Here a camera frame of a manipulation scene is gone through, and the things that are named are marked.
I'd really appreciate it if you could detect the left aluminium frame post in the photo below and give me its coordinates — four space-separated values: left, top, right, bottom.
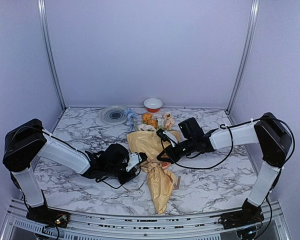
37 0 66 111

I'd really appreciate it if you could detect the grey glass plate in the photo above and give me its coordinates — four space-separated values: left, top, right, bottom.
99 105 128 126

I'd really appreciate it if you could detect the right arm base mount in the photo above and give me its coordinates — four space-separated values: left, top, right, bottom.
218 199 265 230

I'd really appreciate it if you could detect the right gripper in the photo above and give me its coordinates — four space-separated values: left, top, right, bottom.
157 137 196 164

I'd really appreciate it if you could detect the aluminium frame post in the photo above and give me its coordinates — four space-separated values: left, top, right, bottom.
226 0 260 115
37 0 66 111

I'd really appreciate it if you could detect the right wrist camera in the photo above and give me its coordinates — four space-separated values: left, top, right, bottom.
156 128 179 148

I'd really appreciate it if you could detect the pink fake flower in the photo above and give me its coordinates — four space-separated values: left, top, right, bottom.
163 112 175 131
137 123 157 132

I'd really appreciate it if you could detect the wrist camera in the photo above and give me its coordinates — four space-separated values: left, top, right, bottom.
125 152 148 172
156 128 179 148

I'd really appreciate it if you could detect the beige raffia string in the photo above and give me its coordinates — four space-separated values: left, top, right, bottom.
119 164 182 193

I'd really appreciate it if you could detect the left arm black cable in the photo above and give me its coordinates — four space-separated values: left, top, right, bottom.
3 126 143 190

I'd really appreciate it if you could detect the right aluminium frame post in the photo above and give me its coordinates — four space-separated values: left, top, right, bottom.
226 0 260 115

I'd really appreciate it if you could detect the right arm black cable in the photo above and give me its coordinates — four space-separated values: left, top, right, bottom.
159 118 296 170

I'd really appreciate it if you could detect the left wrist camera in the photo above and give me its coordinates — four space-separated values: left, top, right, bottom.
125 152 148 172

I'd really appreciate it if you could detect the red and white bowl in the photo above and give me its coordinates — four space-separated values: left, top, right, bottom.
143 98 163 113

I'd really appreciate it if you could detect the orange fake flower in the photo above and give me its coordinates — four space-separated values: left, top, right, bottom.
142 113 158 129

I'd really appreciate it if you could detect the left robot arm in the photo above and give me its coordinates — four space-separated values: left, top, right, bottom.
2 118 147 223

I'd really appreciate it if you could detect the orange wrapping paper sheet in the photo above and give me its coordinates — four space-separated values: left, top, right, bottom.
126 131 178 214

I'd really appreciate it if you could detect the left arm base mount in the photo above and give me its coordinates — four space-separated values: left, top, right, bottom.
25 202 70 228

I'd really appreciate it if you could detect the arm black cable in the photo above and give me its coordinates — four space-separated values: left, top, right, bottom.
3 126 143 190
159 118 296 170

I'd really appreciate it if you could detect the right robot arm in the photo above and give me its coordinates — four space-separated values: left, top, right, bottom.
156 112 296 224

